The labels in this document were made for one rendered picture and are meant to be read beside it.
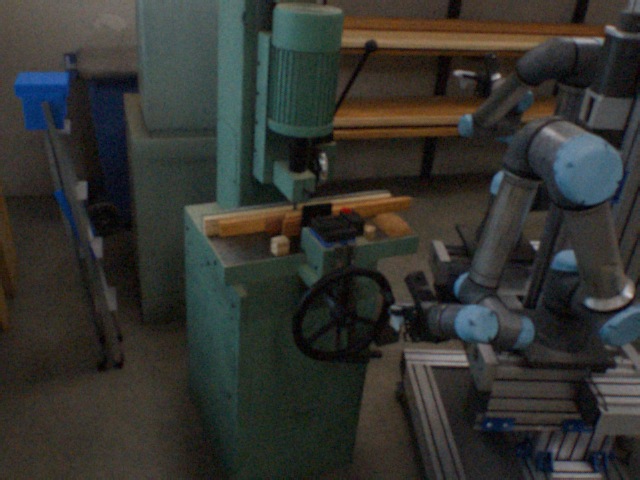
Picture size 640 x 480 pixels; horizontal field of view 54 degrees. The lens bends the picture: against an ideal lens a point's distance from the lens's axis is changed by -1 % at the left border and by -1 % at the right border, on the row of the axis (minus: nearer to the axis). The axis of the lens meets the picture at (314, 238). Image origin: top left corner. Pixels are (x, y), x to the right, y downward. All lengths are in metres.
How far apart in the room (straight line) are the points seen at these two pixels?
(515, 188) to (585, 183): 0.19
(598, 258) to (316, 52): 0.79
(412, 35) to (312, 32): 2.30
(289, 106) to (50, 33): 2.46
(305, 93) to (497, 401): 0.92
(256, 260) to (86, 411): 1.15
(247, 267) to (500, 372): 0.69
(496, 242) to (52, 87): 1.48
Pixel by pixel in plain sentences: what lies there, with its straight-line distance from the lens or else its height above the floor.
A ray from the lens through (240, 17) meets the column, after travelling 1.79.
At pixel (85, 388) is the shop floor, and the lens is 2.66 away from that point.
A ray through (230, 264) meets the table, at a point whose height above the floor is 0.90.
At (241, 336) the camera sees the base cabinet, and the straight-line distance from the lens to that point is 1.76.
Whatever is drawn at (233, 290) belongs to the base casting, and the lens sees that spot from 1.72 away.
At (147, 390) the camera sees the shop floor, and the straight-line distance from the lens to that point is 2.61.
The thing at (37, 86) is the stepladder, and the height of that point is 1.15.
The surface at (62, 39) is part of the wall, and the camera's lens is 3.91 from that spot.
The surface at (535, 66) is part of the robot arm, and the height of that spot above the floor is 1.38.
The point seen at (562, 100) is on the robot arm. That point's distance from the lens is 2.01.
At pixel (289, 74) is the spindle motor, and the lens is 1.60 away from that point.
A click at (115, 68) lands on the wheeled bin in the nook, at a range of 3.32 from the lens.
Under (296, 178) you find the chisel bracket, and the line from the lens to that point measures 1.71.
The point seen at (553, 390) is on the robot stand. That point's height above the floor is 0.69.
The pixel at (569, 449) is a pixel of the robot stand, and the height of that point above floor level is 0.28.
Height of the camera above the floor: 1.74
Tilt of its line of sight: 28 degrees down
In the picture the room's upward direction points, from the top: 5 degrees clockwise
